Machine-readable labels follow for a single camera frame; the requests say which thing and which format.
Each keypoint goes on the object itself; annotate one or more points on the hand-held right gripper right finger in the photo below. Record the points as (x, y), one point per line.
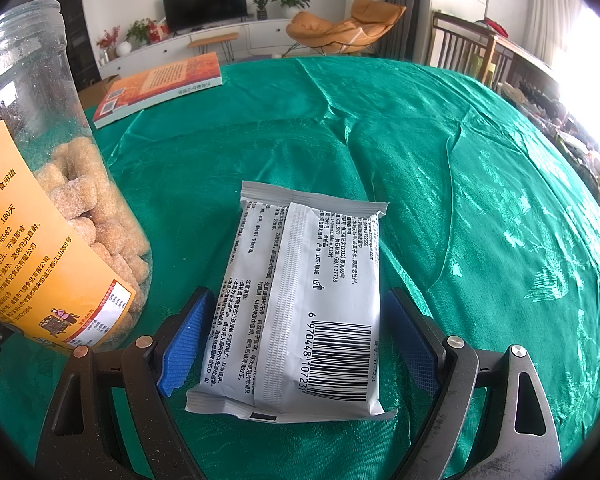
(410, 340)

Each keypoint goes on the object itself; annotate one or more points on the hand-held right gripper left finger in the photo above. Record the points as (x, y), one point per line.
(190, 345)

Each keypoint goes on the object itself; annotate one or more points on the white wipes packet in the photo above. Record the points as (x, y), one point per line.
(300, 310)

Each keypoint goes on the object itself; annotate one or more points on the clear jar with orange label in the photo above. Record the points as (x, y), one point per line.
(55, 185)

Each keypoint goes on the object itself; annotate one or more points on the green tablecloth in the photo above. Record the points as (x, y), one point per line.
(455, 185)

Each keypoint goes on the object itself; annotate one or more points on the orange book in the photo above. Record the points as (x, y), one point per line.
(165, 85)

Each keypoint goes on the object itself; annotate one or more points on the cardboard box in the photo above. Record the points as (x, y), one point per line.
(100, 90)

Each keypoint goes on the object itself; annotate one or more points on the wooden chair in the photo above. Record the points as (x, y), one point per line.
(465, 45)

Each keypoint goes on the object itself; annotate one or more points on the white round vase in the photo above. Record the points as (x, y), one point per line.
(124, 48)

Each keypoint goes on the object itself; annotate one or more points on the wooden bench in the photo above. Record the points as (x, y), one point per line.
(212, 40)

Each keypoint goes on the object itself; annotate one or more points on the red flower bouquet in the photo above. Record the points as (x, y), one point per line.
(107, 40)

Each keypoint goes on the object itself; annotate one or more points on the white television cabinet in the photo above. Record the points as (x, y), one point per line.
(265, 37)

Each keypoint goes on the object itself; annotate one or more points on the leafy green plant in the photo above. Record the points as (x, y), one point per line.
(139, 31)

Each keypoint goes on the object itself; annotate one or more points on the orange lounge chair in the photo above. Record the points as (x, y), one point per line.
(340, 27)

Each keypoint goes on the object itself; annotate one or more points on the black television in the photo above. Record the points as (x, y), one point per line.
(205, 2)

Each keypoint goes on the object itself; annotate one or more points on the small potted plant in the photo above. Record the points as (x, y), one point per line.
(261, 9)

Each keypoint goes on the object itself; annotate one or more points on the large potted plant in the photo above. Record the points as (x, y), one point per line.
(292, 0)

